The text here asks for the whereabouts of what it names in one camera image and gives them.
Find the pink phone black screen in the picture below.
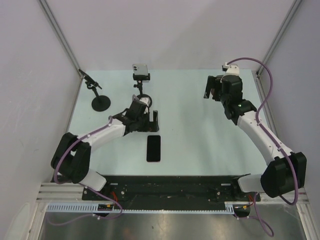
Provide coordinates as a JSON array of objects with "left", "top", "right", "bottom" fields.
[{"left": 146, "top": 135, "right": 161, "bottom": 163}]

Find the black tripod phone stand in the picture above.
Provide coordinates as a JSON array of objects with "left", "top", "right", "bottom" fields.
[{"left": 132, "top": 73, "right": 153, "bottom": 107}]

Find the white phone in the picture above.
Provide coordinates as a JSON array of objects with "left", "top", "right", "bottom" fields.
[{"left": 132, "top": 63, "right": 149, "bottom": 76}]

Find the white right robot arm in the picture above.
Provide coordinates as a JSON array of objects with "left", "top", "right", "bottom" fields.
[{"left": 203, "top": 75, "right": 307, "bottom": 201}]

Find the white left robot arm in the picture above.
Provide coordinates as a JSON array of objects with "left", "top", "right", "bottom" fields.
[{"left": 50, "top": 94, "right": 159, "bottom": 200}]

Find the empty black phone stand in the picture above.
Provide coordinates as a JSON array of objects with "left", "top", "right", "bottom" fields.
[{"left": 78, "top": 69, "right": 111, "bottom": 112}]

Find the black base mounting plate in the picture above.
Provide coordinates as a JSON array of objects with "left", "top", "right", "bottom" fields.
[{"left": 82, "top": 174, "right": 262, "bottom": 210}]

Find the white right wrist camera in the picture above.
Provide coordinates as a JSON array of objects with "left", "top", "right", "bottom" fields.
[{"left": 222, "top": 62, "right": 240, "bottom": 76}]

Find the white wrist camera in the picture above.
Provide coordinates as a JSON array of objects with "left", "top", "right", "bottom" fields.
[
  {"left": 132, "top": 94, "right": 153, "bottom": 107},
  {"left": 222, "top": 62, "right": 240, "bottom": 76}
]

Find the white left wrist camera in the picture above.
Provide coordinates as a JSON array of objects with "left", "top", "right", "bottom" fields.
[{"left": 132, "top": 94, "right": 153, "bottom": 107}]

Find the white corner frame post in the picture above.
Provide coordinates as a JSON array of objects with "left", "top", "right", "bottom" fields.
[{"left": 261, "top": 0, "right": 305, "bottom": 65}]

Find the left aluminium frame post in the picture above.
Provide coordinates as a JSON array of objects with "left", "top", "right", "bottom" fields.
[{"left": 37, "top": 0, "right": 83, "bottom": 79}]

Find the white slotted cable duct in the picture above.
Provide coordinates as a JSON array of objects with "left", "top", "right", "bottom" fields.
[{"left": 47, "top": 201, "right": 237, "bottom": 215}]

